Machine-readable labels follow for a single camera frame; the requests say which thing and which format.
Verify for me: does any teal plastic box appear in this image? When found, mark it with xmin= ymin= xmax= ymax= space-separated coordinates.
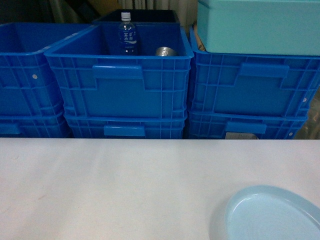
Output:
xmin=197 ymin=0 xmax=320 ymax=56

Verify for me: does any dark blue crate behind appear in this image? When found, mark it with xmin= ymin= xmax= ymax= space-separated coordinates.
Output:
xmin=92 ymin=9 xmax=180 ymax=25

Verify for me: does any blue crate bottom left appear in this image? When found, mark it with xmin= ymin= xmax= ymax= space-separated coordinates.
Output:
xmin=0 ymin=112 xmax=73 ymax=138

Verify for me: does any silver metal can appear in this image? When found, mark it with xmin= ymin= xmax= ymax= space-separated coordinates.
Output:
xmin=155 ymin=46 xmax=179 ymax=57

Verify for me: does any blue crate top left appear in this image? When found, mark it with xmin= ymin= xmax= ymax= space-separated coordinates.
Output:
xmin=0 ymin=22 xmax=89 ymax=118

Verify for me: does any light blue oval tray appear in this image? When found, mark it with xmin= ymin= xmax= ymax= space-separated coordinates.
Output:
xmin=224 ymin=185 xmax=320 ymax=240

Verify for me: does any clear water bottle blue label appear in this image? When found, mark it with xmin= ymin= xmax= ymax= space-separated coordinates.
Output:
xmin=118 ymin=11 xmax=138 ymax=56

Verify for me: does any blue crate top centre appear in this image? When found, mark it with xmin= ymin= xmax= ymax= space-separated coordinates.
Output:
xmin=45 ymin=23 xmax=194 ymax=119

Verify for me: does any blue crate bottom right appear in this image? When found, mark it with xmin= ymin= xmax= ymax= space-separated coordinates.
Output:
xmin=185 ymin=111 xmax=308 ymax=140

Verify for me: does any blue crate top right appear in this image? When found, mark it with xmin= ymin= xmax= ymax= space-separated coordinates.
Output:
xmin=188 ymin=28 xmax=320 ymax=118

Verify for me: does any blue crate bottom centre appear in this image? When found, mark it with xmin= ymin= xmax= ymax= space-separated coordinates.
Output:
xmin=64 ymin=111 xmax=188 ymax=139

